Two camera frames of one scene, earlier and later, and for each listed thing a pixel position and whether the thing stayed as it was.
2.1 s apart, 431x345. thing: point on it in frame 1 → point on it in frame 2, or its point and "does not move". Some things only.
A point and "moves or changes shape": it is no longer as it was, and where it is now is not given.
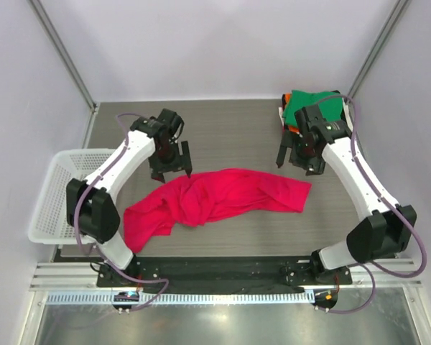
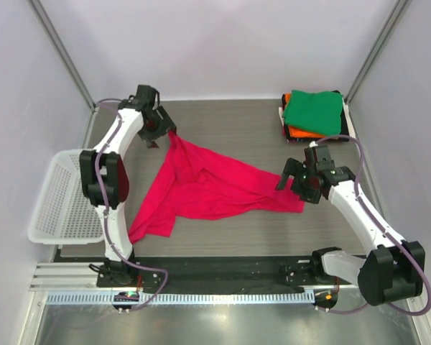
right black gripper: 317,168 → 297,168
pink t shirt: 203,197 moves or changes shape
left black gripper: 158,168 → 166,126
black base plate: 218,272 does not move
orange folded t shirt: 287,100 does not move
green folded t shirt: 330,102 does not move
